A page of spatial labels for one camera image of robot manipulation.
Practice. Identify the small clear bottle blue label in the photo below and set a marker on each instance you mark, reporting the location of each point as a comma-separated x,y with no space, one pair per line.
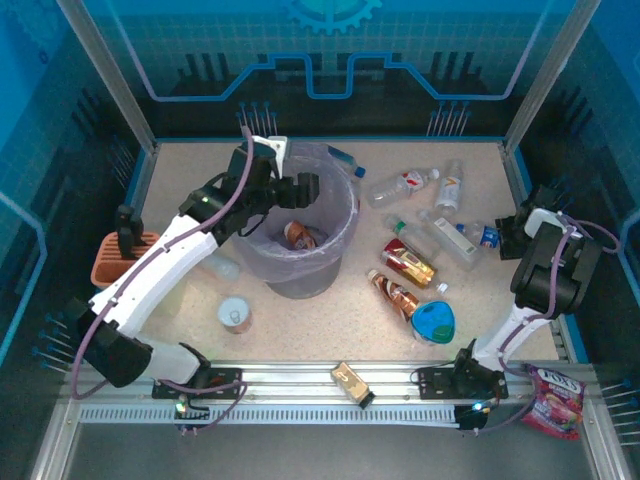
480,234

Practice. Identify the clear bottle blue cap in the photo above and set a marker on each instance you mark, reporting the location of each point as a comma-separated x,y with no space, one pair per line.
347,161

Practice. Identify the translucent bin with purple liner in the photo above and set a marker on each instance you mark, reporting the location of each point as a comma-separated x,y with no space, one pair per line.
300,270

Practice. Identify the clear bottle orange print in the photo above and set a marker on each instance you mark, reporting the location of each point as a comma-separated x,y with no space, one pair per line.
447,192

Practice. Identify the clear plastic bottle red cap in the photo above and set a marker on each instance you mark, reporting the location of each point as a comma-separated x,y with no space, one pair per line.
222,269

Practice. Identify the clear bottle red white label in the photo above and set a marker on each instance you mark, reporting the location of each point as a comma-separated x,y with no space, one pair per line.
387,192

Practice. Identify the clear bottle green cap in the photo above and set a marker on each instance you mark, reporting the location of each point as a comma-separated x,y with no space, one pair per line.
415,241

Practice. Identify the red gold snack packet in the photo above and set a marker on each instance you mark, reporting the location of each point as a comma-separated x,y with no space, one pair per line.
407,262

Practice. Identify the brown copper plastic bottle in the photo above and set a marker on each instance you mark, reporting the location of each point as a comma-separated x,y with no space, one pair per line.
395,292

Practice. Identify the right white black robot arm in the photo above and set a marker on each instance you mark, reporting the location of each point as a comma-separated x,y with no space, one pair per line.
515,330

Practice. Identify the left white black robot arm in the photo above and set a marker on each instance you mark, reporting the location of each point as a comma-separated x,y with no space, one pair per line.
150,270

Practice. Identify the brown bottle with white label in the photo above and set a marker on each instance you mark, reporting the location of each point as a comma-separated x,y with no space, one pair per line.
300,236

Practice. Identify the small white bottle cap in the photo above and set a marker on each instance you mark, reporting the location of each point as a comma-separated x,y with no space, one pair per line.
443,287

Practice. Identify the tin can with pull tab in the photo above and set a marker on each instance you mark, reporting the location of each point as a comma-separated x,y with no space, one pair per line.
235,315

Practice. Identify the black tool in holder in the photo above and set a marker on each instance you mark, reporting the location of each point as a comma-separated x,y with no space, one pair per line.
129,235

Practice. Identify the purple candy bag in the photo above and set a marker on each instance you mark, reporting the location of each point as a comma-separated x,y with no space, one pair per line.
552,405

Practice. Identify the orange slotted holder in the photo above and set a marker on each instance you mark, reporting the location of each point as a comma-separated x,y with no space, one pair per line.
107,265

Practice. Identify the gold box with black cap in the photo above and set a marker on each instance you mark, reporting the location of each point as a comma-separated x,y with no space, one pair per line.
350,382

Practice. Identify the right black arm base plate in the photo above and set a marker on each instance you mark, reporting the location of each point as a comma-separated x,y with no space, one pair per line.
435,382

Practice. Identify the aluminium frame post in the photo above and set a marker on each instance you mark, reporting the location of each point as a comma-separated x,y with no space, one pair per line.
547,75
107,75

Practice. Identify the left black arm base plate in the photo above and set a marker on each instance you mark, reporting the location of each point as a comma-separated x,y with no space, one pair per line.
225,381

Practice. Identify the aluminium mounting rail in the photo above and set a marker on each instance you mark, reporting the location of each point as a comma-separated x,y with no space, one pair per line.
290,387

